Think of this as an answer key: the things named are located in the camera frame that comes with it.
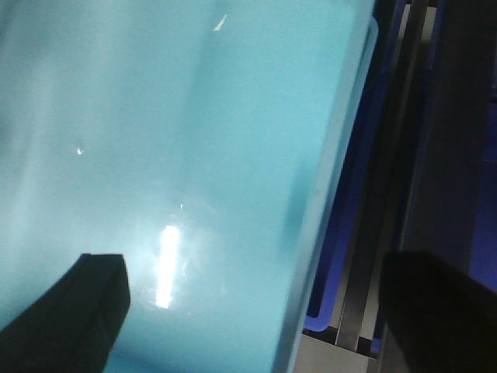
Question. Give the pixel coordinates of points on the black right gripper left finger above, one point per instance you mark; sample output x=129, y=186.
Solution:
x=74, y=325

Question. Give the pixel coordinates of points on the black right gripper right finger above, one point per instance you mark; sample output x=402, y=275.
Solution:
x=443, y=320

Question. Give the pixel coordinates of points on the light blue plastic bin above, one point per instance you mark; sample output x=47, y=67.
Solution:
x=202, y=140

